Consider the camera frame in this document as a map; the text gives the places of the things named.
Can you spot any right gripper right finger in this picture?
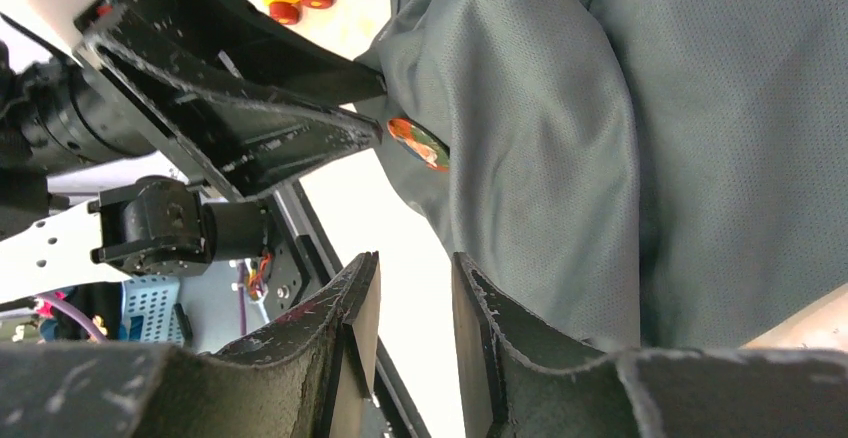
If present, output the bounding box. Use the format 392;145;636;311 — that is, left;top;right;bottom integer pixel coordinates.
452;253;847;437

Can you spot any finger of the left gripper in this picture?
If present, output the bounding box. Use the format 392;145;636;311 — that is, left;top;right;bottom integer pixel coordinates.
74;0;386;106

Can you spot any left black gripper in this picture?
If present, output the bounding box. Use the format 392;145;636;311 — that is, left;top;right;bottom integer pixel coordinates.
1;42;381;201

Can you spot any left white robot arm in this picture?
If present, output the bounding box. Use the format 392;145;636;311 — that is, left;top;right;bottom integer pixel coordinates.
1;0;385;301

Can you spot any round orange brooch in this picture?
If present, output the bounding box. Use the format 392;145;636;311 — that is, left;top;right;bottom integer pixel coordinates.
387;117;450;172

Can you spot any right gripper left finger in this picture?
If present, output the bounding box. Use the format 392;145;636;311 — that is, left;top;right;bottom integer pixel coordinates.
1;253;380;437

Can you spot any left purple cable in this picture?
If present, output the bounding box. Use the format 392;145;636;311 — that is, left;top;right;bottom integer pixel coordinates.
33;292;111;345

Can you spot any grey t-shirt garment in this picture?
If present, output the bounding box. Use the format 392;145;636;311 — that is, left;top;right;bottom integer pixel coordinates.
358;0;847;350

